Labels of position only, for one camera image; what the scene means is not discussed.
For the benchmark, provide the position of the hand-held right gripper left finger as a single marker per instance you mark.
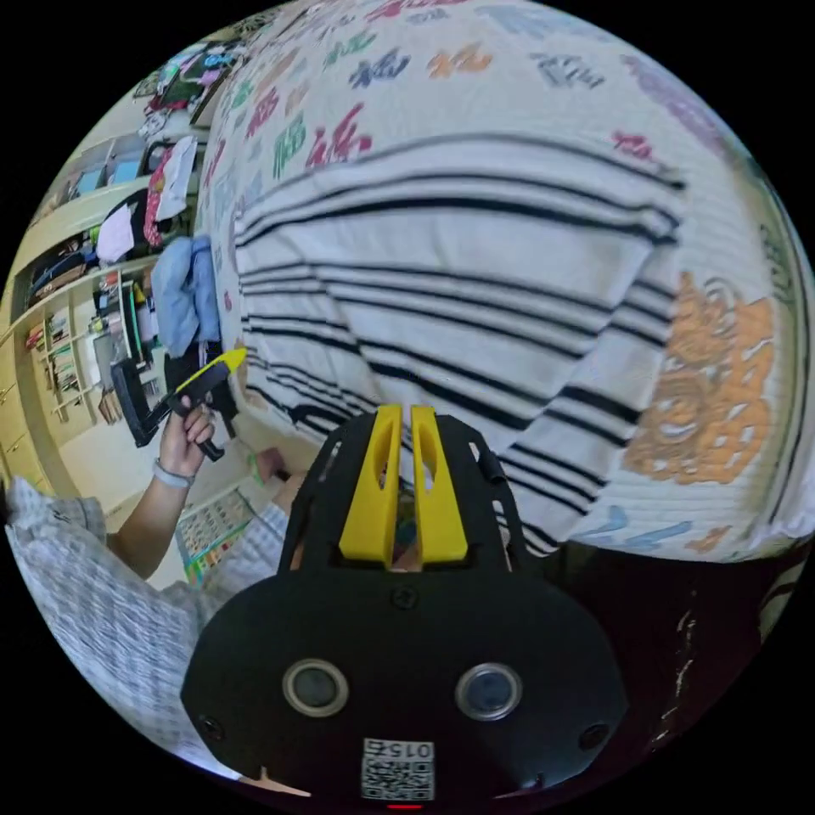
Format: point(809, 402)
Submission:
point(372, 496)

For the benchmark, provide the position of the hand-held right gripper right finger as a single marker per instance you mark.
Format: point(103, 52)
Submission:
point(439, 503)

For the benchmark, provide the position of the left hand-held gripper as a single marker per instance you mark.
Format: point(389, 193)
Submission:
point(219, 388)

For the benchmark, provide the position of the black and white striped shirt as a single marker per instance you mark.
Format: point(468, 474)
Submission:
point(471, 267)

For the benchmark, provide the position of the person's left forearm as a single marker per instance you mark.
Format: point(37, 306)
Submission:
point(149, 522)

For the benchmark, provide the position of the person's left hand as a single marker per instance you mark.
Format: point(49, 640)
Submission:
point(181, 446)

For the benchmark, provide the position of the person's right hand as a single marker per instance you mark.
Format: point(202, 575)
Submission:
point(286, 471)

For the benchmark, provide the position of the pile of clothes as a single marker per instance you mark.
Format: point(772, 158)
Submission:
point(184, 293)

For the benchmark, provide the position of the colourful floor mat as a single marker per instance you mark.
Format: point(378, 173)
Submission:
point(213, 535)

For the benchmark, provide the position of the open shelf with clothes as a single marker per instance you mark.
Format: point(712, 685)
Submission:
point(70, 280)

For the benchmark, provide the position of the person's body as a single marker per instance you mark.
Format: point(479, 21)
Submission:
point(108, 624)

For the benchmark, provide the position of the bed with printed quilt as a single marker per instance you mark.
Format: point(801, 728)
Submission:
point(496, 83)

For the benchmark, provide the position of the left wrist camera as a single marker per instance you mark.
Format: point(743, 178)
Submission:
point(130, 401)

